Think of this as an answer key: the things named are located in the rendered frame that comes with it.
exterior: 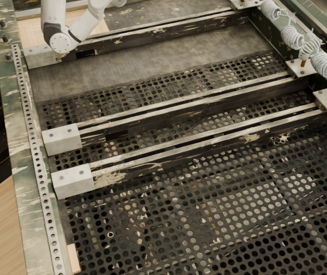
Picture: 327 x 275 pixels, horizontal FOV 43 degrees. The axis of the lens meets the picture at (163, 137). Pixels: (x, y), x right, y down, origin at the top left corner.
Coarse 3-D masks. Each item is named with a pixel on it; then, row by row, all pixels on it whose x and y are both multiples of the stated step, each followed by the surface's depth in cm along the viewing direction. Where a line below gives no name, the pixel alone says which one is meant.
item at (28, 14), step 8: (128, 0) 216; (136, 0) 218; (144, 0) 219; (40, 8) 207; (72, 8) 209; (80, 8) 210; (16, 16) 202; (24, 16) 203; (32, 16) 205; (40, 16) 206
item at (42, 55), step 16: (240, 0) 200; (256, 0) 200; (192, 16) 197; (208, 16) 197; (224, 16) 198; (240, 16) 201; (112, 32) 188; (128, 32) 188; (144, 32) 189; (160, 32) 192; (176, 32) 195; (192, 32) 198; (32, 48) 180; (48, 48) 180; (80, 48) 183; (96, 48) 186; (112, 48) 189; (32, 64) 180; (48, 64) 183
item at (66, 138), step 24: (312, 48) 156; (288, 72) 168; (312, 72) 163; (192, 96) 159; (216, 96) 159; (240, 96) 162; (264, 96) 167; (96, 120) 151; (120, 120) 151; (144, 120) 152; (168, 120) 157; (48, 144) 144; (72, 144) 148
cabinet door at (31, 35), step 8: (72, 16) 206; (24, 24) 202; (32, 24) 202; (104, 24) 202; (24, 32) 197; (32, 32) 197; (40, 32) 198; (96, 32) 197; (24, 40) 193; (32, 40) 193; (40, 40) 193
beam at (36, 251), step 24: (0, 0) 211; (0, 48) 184; (0, 72) 172; (24, 72) 172; (24, 120) 154; (24, 144) 146; (24, 168) 139; (48, 168) 139; (24, 192) 132; (24, 216) 127; (48, 216) 127; (24, 240) 121; (48, 264) 116
